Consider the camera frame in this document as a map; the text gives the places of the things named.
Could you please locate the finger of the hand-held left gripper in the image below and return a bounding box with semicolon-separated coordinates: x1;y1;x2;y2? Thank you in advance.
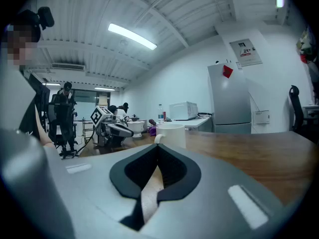
107;123;135;138

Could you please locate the colourful patterned bundle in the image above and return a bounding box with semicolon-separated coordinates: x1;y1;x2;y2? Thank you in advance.
296;28;313;64

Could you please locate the white microwave oven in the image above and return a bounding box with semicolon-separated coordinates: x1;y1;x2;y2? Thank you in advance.
169;101;199;121

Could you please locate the white side table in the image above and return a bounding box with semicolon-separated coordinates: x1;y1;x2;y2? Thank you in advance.
159;117;213;132

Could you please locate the black high-back office chair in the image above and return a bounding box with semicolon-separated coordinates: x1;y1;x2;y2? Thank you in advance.
288;85;319;144

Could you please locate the red diamond paper decoration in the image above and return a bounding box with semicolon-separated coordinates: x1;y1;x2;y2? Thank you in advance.
222;64;234;79

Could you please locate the ceiling air conditioner vent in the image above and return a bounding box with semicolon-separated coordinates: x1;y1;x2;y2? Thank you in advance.
50;62;86;72

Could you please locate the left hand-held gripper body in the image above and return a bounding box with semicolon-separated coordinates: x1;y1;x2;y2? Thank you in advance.
91;105;125;146

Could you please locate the person's face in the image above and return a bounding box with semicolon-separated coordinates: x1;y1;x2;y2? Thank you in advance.
1;25;38;67

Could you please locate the silver refrigerator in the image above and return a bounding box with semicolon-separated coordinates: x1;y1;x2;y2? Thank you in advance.
207;63;252;135

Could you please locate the white shelf unit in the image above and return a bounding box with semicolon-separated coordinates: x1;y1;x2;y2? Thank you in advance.
302;105;319;124

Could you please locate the grey wall electrical panel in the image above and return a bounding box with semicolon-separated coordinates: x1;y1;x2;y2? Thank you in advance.
229;38;263;68

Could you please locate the black mesh office chair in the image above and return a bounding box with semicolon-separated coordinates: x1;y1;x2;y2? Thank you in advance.
46;100;79;159

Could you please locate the person's black clothing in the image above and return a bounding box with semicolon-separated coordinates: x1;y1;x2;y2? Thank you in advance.
18;100;41;141

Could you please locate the white mug with handle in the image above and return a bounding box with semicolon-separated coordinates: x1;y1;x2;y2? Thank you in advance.
154;123;186;149

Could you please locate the person's left forearm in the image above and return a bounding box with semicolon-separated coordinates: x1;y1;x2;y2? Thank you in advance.
34;107;57;149

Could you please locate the white wall box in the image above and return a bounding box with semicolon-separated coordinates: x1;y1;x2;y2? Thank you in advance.
252;110;271;125

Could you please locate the black head-mounted camera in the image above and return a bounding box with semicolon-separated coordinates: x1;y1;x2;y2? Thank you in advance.
37;6;55;31

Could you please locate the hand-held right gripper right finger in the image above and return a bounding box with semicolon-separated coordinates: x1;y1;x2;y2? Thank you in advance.
142;143;285;239

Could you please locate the person's light shirt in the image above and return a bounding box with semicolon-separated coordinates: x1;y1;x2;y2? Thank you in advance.
0;65;35;134

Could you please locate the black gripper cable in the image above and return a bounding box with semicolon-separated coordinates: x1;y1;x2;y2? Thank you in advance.
74;126;98;157

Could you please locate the clear plastic water bottle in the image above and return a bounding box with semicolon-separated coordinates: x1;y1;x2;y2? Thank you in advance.
157;104;165;124

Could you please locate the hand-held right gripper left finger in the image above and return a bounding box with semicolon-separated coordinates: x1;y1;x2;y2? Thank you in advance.
47;143;159;239

